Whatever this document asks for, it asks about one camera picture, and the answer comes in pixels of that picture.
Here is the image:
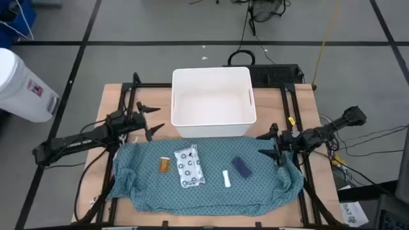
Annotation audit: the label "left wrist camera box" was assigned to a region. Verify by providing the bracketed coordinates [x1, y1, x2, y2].
[107, 111, 126, 129]

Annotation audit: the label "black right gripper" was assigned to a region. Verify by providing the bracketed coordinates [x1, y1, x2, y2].
[256, 123, 297, 167]

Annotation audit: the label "white packet with black rings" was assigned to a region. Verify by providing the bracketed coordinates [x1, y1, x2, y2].
[174, 144, 206, 189]

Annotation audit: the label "thin black cable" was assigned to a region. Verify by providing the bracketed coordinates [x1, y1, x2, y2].
[335, 125, 409, 143]
[338, 148, 405, 158]

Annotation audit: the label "amber pill bottle white cap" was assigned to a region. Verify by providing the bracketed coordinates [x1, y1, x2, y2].
[158, 156, 171, 174]

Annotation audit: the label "black aluminium table frame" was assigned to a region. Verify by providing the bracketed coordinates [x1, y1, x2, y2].
[75, 72, 349, 230]

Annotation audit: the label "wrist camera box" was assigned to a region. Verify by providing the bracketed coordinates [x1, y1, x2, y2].
[107, 111, 126, 129]
[299, 129, 321, 148]

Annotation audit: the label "looped black cable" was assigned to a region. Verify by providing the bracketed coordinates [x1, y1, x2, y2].
[227, 49, 256, 67]

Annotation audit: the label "black stand base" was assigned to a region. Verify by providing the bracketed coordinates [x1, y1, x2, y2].
[247, 0, 291, 36]

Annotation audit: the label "yellow floor cable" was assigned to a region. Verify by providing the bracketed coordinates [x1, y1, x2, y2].
[311, 0, 343, 91]

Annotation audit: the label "blue plastic bin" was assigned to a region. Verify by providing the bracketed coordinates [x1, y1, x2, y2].
[0, 0, 36, 49]

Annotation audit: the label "blue patterned cloth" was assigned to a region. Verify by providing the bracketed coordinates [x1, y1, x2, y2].
[107, 135, 305, 217]

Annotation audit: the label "thin white cable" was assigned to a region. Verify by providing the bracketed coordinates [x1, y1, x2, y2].
[0, 0, 35, 41]

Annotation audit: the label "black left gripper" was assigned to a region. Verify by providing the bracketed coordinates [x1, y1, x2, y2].
[127, 101, 166, 142]

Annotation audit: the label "white plastic bin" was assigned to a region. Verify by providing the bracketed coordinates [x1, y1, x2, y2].
[171, 66, 258, 139]

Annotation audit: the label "black crate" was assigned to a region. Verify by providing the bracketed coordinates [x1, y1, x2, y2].
[373, 194, 409, 230]

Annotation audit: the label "grey upright post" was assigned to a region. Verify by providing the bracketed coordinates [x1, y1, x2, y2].
[394, 124, 409, 205]

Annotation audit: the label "printed white paper sheet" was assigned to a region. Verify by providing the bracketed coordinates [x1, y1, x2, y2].
[338, 185, 370, 228]

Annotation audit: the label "black power strip box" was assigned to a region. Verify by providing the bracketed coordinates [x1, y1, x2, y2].
[223, 63, 304, 87]

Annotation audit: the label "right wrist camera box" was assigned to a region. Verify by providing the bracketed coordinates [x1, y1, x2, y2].
[299, 129, 321, 148]

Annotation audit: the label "thick black cable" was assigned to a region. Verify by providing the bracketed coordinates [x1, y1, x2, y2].
[73, 148, 110, 224]

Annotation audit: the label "white trash can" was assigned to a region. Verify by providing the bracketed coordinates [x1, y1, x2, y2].
[0, 47, 61, 123]

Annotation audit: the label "yellow connector piece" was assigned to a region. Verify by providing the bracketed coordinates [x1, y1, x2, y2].
[330, 155, 348, 167]

